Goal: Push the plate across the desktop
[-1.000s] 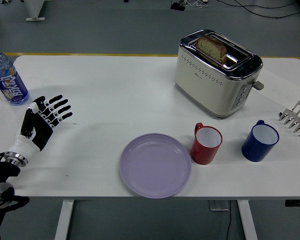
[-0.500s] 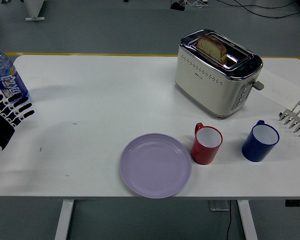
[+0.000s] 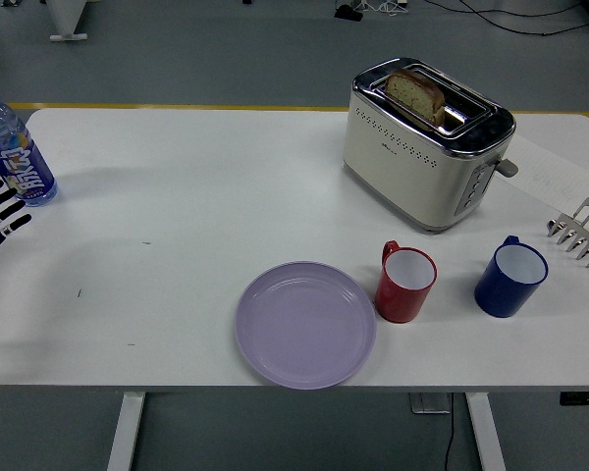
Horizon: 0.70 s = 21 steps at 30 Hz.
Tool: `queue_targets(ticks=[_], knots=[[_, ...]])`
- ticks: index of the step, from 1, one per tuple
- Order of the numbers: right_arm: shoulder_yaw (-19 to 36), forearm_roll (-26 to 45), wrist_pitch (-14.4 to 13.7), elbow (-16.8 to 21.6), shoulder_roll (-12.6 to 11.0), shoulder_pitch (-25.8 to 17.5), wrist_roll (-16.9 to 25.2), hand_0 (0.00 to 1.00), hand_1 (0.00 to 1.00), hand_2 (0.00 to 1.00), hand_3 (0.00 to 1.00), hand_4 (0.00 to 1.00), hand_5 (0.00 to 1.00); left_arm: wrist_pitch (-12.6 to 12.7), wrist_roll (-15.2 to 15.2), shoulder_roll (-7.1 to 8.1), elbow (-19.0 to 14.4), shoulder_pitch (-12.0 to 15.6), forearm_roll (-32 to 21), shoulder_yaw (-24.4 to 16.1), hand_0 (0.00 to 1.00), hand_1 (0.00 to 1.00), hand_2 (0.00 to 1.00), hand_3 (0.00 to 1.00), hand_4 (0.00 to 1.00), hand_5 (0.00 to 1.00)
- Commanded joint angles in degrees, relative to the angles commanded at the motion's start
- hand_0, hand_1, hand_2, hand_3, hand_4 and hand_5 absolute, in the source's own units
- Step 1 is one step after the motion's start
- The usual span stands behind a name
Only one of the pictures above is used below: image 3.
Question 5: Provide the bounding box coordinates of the black and white robot left hand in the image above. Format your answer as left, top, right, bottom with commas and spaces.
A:
0, 179, 33, 288

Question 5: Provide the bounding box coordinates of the lilac round plate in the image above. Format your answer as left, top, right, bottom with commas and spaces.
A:
234, 260, 378, 392

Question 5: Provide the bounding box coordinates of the blue-labelled plastic drink bottle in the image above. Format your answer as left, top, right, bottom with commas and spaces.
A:
0, 86, 59, 207

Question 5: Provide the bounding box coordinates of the white furniture foot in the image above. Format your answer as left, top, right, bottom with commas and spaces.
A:
43, 0, 89, 42

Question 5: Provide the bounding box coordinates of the white table leg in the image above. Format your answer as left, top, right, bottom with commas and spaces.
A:
465, 392, 509, 471
105, 392, 146, 471

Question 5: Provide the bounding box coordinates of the black floor device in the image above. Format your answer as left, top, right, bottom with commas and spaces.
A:
333, 3, 365, 23

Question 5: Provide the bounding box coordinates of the red mug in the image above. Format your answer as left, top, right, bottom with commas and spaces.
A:
374, 239, 439, 324

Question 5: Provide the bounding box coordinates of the cream and chrome toaster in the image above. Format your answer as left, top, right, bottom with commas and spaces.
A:
342, 57, 519, 236

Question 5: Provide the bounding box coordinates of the brown bread slice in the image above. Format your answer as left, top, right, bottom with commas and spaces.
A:
383, 67, 447, 125

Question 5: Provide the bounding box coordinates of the grey box under table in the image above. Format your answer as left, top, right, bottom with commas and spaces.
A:
408, 392, 454, 415

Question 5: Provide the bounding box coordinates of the blue mug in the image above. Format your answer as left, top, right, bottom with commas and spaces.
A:
473, 235, 550, 319

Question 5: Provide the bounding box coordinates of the white paper sheet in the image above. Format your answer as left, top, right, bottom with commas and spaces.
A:
490, 131, 589, 213

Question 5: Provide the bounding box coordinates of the silver metal toast rack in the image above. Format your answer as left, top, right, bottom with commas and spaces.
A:
546, 196, 589, 270

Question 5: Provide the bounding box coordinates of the white wire tangle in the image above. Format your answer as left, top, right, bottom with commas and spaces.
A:
358, 0, 409, 17

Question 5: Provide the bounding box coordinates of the black cable under table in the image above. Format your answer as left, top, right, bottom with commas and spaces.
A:
441, 412, 456, 471

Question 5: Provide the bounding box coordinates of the black floor cable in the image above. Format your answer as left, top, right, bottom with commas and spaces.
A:
421, 0, 589, 38

